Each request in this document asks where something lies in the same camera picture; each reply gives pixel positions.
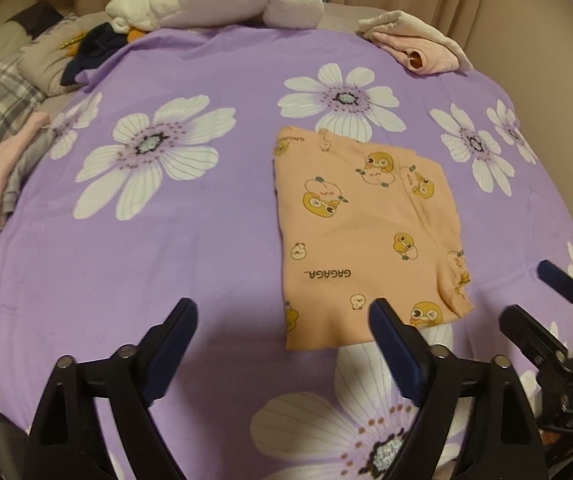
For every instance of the grey garment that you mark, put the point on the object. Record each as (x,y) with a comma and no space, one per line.
(24,180)

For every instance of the cream folded cloth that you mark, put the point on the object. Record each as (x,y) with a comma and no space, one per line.
(396,22)

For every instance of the purple floral blanket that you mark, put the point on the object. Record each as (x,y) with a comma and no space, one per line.
(216,260)

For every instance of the grey pillow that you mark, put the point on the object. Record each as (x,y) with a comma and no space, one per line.
(46,65)

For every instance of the small orange item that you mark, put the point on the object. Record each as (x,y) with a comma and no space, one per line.
(136,34)

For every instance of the navy clothing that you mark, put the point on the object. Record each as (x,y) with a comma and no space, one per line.
(94,50)

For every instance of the dark brown cloth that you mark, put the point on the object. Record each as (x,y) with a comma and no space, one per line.
(34,17)

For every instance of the pale pink garment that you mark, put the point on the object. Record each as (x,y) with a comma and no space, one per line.
(1,175)

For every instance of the pink folded garment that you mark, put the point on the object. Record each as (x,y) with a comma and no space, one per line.
(436,57)

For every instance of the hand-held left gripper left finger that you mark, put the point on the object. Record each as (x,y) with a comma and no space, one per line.
(171,350)

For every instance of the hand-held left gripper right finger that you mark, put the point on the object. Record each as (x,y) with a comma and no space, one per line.
(396,355)

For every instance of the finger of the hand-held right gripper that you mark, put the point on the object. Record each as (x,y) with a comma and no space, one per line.
(556,272)
(531,335)

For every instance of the orange duck print shirt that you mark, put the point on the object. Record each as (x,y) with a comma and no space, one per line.
(366,240)

